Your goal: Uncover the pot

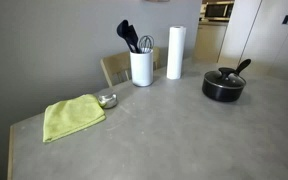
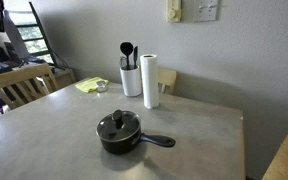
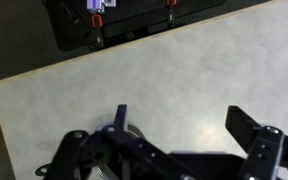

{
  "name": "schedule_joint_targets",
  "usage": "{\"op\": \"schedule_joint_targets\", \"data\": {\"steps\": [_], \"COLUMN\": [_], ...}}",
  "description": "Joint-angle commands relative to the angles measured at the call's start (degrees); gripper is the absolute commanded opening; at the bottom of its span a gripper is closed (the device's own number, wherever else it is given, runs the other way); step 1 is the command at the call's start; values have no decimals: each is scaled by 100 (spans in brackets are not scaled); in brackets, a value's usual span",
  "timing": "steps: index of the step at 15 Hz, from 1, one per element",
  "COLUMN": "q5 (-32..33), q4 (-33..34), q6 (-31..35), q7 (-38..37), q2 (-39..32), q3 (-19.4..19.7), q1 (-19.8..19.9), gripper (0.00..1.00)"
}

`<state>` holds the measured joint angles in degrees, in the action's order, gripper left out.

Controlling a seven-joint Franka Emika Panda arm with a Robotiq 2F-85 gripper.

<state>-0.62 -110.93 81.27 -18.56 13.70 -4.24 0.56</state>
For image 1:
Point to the glass lid with black knob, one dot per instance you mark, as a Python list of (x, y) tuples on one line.
[(226, 71)]

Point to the white utensil holder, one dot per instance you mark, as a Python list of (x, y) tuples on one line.
[(141, 68)]

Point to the small steel bowl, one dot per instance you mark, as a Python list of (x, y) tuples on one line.
[(108, 100)]

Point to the wooden chair with solid backrest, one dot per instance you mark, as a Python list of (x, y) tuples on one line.
[(112, 63)]

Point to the white paper towel roll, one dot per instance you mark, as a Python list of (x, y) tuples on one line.
[(176, 53)]

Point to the black plastic spatula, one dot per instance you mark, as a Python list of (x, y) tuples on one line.
[(134, 36)]

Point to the green microfibre cloth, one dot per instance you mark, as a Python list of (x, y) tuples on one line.
[(70, 116)]

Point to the beige kitchen cabinet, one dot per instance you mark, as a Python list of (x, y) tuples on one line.
[(209, 41)]

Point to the microwave oven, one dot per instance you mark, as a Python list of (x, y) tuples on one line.
[(217, 10)]

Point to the white closet door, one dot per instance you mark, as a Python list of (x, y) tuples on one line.
[(240, 30)]

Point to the black wall switch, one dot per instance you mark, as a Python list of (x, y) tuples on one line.
[(286, 19)]

